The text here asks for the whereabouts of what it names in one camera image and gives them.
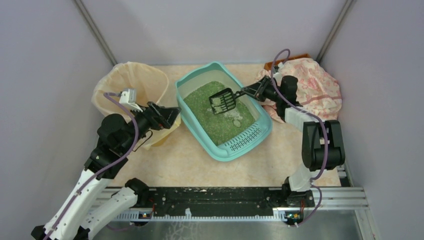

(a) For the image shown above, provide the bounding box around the black litter scoop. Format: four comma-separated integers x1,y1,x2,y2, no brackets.
208,88,245,115

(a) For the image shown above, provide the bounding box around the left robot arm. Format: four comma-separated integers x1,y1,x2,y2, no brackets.
31,101,181,240

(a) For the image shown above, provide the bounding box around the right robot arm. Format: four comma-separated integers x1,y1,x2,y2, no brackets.
240,75,346,207

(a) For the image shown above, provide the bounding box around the brown wooden box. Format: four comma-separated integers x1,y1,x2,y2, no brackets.
263,53,312,71

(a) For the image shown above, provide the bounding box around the teal litter box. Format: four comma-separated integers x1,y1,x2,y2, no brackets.
175,62,273,162

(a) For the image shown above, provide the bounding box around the green litter clump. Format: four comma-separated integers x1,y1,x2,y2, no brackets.
209,97,224,108
232,120,241,128

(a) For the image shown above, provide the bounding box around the bin with beige bag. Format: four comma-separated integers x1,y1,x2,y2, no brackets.
91,61,182,153

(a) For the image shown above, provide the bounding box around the pink patterned cloth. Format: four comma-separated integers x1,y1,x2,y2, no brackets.
278,57,342,121

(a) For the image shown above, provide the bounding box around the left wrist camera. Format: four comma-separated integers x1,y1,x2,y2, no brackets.
119,88,143,112

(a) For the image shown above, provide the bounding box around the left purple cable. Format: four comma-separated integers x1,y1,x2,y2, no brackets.
41,92,140,240

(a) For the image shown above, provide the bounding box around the purple cable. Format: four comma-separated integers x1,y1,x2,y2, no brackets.
270,48,330,228
41,92,140,240

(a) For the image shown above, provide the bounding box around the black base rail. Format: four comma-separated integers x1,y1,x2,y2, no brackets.
99,186,369,223

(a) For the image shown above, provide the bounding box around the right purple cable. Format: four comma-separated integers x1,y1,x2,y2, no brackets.
270,48,330,228

